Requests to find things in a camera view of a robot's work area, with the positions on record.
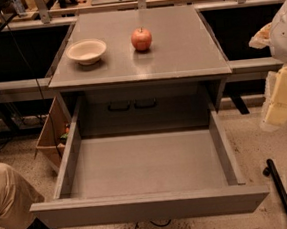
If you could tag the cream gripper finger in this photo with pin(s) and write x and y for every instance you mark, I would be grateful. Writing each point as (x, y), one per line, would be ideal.
(261, 39)
(272, 117)

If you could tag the red apple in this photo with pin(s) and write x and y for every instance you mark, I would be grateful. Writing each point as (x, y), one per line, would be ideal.
(141, 39)

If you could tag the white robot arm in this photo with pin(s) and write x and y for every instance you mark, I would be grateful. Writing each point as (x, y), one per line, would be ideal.
(274, 35)

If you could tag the grey open top drawer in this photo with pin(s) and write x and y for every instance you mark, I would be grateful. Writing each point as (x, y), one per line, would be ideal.
(150, 176)

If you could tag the grey cabinet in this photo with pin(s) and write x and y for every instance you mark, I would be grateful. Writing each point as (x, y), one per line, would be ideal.
(142, 71)

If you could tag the white bowl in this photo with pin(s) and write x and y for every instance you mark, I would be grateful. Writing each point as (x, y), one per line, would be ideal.
(87, 51)

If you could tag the cardboard box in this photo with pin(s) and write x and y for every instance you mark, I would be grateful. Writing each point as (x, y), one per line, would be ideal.
(49, 142)

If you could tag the person leg khaki trousers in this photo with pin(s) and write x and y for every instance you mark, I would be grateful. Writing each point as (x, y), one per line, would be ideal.
(16, 197)

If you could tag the black drawer handle right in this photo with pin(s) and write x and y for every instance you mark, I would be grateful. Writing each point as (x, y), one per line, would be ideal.
(145, 103)

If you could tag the black drawer handle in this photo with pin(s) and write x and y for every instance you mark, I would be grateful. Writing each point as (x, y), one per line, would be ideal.
(145, 103)
(119, 106)

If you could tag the black drawer handle left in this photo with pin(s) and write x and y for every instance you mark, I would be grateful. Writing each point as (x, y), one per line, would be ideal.
(119, 106)

